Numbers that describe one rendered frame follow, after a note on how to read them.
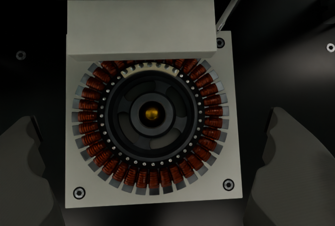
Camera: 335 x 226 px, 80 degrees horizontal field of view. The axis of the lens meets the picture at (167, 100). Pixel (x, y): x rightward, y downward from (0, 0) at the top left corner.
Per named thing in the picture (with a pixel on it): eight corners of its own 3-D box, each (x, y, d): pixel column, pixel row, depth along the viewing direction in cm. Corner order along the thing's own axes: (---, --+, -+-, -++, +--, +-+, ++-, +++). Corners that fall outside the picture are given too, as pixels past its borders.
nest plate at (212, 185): (238, 193, 18) (243, 198, 17) (71, 202, 18) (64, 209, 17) (227, 35, 20) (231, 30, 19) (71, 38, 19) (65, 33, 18)
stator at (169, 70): (220, 177, 17) (237, 193, 14) (87, 184, 17) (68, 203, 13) (212, 51, 18) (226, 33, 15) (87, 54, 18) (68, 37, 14)
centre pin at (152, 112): (164, 125, 18) (165, 126, 15) (141, 126, 17) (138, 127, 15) (163, 102, 18) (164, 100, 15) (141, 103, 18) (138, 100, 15)
